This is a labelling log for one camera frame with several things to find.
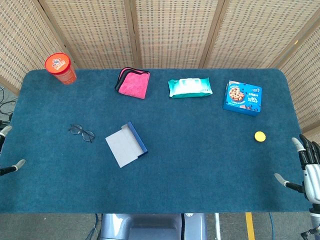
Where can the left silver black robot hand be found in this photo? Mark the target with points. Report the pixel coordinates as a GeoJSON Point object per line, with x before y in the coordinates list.
{"type": "Point", "coordinates": [7, 169]}

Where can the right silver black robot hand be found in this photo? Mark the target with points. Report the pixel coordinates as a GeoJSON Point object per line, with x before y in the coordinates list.
{"type": "Point", "coordinates": [312, 180]}

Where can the black-rimmed eyeglasses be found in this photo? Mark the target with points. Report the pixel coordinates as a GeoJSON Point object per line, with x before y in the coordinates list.
{"type": "Point", "coordinates": [81, 132]}

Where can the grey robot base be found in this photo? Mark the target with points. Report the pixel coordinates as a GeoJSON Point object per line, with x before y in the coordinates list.
{"type": "Point", "coordinates": [150, 227]}

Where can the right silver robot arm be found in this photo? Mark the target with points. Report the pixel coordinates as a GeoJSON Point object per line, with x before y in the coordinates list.
{"type": "Point", "coordinates": [315, 220]}

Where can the yellow round lid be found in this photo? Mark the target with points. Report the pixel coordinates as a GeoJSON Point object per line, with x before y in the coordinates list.
{"type": "Point", "coordinates": [260, 137]}

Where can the blue cookie box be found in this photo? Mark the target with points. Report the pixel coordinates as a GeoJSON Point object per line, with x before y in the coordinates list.
{"type": "Point", "coordinates": [242, 98]}

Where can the orange lidded plastic cup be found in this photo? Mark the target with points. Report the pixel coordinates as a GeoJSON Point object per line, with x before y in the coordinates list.
{"type": "Point", "coordinates": [63, 71]}

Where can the blue carpet table cover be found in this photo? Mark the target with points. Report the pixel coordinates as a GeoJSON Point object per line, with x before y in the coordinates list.
{"type": "Point", "coordinates": [187, 155]}

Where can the pink folded towel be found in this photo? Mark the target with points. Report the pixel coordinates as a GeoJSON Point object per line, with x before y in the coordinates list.
{"type": "Point", "coordinates": [133, 85]}

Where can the teal wet wipes pack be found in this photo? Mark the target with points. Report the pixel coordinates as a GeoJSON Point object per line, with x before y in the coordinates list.
{"type": "Point", "coordinates": [190, 88]}

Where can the woven bamboo folding screen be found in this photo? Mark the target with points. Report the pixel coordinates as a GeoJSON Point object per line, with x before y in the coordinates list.
{"type": "Point", "coordinates": [175, 32]}

